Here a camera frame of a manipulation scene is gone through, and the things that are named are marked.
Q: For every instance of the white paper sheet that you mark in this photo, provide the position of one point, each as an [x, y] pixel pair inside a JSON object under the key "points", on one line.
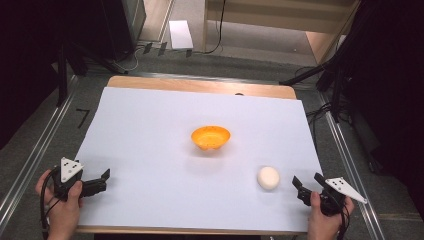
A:
{"points": [[186, 186]]}

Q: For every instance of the dark cabinet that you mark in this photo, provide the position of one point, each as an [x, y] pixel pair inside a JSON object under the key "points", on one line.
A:
{"points": [[123, 26]]}

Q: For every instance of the person's right hand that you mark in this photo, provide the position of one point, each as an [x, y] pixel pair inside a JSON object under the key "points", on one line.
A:
{"points": [[321, 221]]}

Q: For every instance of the white floor paper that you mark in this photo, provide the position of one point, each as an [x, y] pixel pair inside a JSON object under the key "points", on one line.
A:
{"points": [[180, 34]]}

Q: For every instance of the white round bun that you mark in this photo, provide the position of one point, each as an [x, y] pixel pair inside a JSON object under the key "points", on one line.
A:
{"points": [[268, 178]]}

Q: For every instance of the wooden shelf frame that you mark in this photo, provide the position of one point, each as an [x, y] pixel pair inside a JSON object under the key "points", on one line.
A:
{"points": [[266, 13]]}

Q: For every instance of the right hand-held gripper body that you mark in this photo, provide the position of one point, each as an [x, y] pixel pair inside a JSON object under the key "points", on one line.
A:
{"points": [[335, 196]]}

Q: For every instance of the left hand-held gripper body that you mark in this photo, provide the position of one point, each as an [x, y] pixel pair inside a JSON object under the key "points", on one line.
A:
{"points": [[68, 181]]}

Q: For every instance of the wooden table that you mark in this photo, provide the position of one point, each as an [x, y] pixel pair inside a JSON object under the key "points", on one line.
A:
{"points": [[200, 85]]}

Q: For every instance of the metal floor rail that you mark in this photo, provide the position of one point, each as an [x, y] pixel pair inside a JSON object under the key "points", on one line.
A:
{"points": [[200, 77], [351, 166], [36, 150]]}

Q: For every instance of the orange bowl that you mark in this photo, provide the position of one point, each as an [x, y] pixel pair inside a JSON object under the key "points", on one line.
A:
{"points": [[210, 136]]}

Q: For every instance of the black metal stand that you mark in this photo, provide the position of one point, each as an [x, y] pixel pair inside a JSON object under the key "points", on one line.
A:
{"points": [[62, 76], [335, 86]]}

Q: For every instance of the person's left hand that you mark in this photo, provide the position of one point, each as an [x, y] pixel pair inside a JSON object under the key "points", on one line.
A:
{"points": [[61, 211]]}

